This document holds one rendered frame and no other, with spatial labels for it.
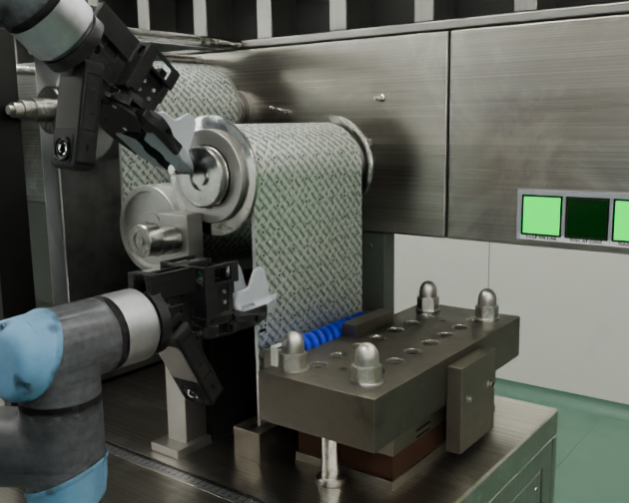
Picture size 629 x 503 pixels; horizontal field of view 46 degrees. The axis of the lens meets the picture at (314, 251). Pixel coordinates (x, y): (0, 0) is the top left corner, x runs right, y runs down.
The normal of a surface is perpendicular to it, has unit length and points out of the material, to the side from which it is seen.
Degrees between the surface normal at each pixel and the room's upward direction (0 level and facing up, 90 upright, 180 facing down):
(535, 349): 90
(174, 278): 90
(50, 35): 123
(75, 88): 80
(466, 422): 90
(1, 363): 90
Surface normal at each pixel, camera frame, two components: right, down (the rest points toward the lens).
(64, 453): 0.32, 0.16
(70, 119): -0.62, -0.04
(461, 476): -0.01, -0.98
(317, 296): 0.80, 0.09
